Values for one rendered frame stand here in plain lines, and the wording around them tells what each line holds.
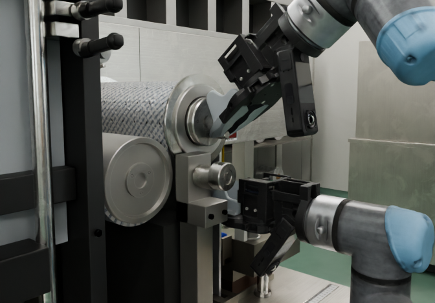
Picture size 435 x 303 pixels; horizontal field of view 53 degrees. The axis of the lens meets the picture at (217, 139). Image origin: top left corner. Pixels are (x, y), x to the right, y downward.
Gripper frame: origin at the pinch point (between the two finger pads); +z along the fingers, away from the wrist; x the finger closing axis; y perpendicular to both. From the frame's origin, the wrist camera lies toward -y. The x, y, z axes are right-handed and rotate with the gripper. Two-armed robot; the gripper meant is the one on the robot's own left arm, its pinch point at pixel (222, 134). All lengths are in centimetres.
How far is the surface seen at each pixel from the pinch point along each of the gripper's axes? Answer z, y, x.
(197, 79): -2.5, 8.9, 1.4
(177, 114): 0.4, 4.7, 6.2
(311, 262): 163, -24, -236
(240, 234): 14.7, -12.2, -9.2
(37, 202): -4.4, -7.0, 33.6
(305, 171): 242, 74, -449
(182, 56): 18.4, 35.3, -28.6
